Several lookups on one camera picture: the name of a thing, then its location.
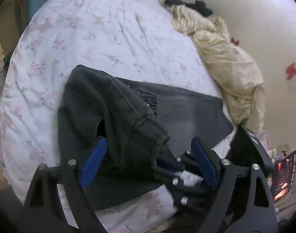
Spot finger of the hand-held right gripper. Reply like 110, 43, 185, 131
156, 149, 202, 176
151, 171, 214, 214

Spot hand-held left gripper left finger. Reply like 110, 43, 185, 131
23, 137, 108, 233

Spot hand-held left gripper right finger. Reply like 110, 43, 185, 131
190, 136, 279, 233

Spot dark grey pants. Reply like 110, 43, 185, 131
57, 64, 235, 211

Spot dark red printed object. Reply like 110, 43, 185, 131
269, 148, 296, 201

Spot pale yellow printed duvet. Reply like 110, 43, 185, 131
159, 0, 266, 133

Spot person's grey clothed leg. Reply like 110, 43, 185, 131
0, 189, 25, 233

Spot white floral bed sheet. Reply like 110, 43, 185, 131
0, 0, 238, 233

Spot black garment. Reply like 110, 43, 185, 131
164, 0, 213, 18

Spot red flower wall decal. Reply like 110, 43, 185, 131
285, 57, 296, 81

